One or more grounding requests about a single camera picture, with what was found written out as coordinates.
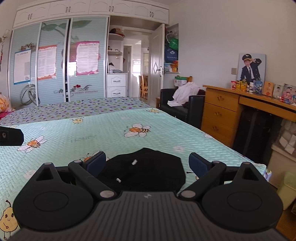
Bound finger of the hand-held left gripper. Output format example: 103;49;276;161
0;126;24;146

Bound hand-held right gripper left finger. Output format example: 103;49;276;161
29;151;117;202

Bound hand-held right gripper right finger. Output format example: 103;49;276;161
178;152;267;202

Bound black pants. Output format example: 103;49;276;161
97;147;186;193

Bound mint bee print quilt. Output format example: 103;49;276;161
0;107;267;240

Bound floral rolled duvet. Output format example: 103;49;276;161
0;94;12;114

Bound sliding door wardrobe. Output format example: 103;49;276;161
8;16;110;107

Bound black armchair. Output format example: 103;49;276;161
160;88;206;127

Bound wooden desk with drawers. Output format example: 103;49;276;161
201;84;296;149

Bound lilac dotted bedsheet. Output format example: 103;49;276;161
0;96;160;127

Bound black suitcase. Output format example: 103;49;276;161
233;108;274;163

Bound white chart poster blue border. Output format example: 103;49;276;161
13;49;32;85

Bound orange border poster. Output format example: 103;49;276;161
36;45;58;81

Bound white shelf unit with drawers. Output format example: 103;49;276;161
106;28;128;98

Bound beige storage box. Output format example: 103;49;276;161
265;118;296;189

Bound green white carton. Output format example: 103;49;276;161
174;76;188;88

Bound wooden chair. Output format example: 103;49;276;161
138;75;150;100

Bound light green waste bin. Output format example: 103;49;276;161
276;171;296;210

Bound blue packet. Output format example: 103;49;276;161
253;80;264;94

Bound orange snack packets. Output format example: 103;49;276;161
164;60;179;73

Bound pink border poster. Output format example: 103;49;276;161
75;41;100;76

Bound child portrait photo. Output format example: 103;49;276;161
237;53;266;90

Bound blue bag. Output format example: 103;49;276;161
164;47;179;63

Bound white door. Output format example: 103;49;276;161
149;24;166;109

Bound white overhead cabinets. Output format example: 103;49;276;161
12;0;170;29

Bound wall lamp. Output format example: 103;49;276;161
0;29;11;43

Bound orange small photo frame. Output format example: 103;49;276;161
263;81;275;96

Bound pale small photo frame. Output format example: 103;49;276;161
273;84;285;99

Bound pink photo frame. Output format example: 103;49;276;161
281;84;296;104

